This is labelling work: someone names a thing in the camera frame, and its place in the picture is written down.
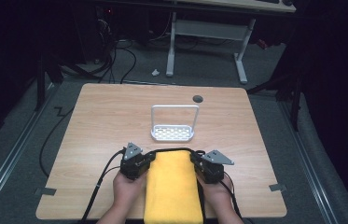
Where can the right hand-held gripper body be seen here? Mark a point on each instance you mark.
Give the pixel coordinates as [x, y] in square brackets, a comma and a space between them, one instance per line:
[210, 172]

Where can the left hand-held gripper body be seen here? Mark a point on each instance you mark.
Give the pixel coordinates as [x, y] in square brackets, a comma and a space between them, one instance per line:
[132, 166]

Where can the yellow cloth with black trim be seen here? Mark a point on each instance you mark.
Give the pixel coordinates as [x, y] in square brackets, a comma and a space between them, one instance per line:
[171, 189]

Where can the person's right hand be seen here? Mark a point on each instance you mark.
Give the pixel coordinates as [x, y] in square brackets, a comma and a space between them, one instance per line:
[218, 196]

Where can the person's left hand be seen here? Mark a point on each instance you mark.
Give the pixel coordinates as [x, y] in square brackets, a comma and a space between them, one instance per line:
[129, 193]

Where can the white metal rack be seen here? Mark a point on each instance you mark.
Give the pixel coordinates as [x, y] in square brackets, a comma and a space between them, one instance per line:
[171, 133]

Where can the black table grommet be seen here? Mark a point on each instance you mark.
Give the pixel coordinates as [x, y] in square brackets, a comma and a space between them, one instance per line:
[197, 99]

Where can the grey tape piece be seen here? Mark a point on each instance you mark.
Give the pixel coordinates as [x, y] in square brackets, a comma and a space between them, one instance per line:
[277, 187]

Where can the crumpled white paper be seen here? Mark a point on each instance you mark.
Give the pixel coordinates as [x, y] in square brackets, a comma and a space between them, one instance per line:
[155, 72]

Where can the black metal stand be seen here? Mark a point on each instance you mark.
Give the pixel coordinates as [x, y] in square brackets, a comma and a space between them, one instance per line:
[295, 102]
[40, 84]

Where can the white-legged background desk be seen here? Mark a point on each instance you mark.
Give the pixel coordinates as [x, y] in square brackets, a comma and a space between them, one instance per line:
[209, 29]

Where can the small red object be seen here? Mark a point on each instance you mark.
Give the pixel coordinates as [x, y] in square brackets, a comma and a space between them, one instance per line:
[262, 44]

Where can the metal floor rail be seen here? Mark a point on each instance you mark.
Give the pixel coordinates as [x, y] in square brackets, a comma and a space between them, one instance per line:
[308, 168]
[16, 149]

